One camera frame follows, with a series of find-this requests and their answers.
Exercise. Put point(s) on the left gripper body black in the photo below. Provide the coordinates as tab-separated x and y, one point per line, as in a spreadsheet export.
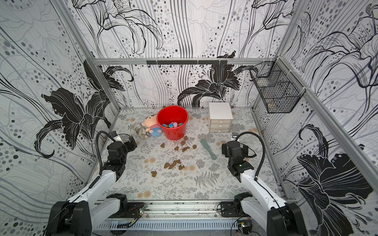
127	148

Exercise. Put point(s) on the green cleaning brush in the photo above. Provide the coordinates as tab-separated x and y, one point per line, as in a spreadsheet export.
208	149

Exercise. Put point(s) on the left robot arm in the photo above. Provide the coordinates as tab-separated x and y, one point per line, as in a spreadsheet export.
80	215

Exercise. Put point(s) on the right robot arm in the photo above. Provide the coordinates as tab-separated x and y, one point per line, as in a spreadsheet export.
261	203

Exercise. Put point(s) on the red plastic bucket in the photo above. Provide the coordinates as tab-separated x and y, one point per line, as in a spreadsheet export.
173	120

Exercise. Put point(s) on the white mini drawer cabinet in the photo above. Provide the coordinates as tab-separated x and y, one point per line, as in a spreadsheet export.
220	116

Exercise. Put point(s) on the plush doll toy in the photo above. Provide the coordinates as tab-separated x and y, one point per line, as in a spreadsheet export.
149	128

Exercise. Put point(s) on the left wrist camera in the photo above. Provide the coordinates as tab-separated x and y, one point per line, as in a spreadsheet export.
116	136

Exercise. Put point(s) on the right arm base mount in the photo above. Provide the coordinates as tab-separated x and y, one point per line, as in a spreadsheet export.
233	208

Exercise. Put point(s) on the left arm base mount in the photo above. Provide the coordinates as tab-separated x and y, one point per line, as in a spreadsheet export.
129	210

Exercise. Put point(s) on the black wire wall basket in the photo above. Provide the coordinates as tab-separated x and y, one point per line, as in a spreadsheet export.
277	91

